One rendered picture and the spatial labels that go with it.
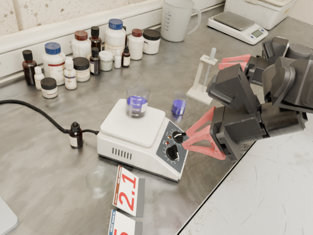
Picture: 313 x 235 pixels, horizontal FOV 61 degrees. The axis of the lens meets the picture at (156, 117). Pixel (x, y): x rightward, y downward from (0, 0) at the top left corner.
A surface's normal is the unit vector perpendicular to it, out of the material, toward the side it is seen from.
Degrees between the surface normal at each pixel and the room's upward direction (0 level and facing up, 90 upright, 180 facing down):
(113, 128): 0
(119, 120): 0
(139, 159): 90
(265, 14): 93
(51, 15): 90
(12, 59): 90
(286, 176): 0
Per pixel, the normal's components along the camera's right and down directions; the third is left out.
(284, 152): 0.15, -0.73
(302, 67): -0.98, -0.19
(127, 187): 0.75, -0.49
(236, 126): -0.30, 0.61
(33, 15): 0.75, 0.52
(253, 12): -0.61, 0.51
